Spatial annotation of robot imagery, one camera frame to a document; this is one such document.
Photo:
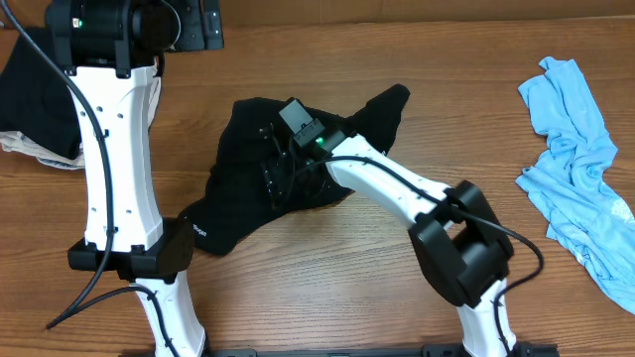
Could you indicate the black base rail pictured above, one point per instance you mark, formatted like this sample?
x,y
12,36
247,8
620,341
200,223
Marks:
x,y
377,351

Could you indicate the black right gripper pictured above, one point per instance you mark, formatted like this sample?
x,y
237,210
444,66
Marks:
x,y
273,175

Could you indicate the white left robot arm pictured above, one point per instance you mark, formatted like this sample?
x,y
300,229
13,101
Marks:
x,y
113,53

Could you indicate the folded black shirt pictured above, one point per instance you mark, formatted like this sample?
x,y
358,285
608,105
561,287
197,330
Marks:
x,y
37,103

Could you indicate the light blue t-shirt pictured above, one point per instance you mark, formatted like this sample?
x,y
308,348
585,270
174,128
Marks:
x,y
584,214

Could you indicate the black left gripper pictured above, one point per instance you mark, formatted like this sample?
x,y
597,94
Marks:
x,y
199,23

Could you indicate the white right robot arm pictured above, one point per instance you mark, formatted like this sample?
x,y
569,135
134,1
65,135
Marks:
x,y
461,248

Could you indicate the folded beige garment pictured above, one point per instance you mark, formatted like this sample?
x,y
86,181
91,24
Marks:
x,y
16,141

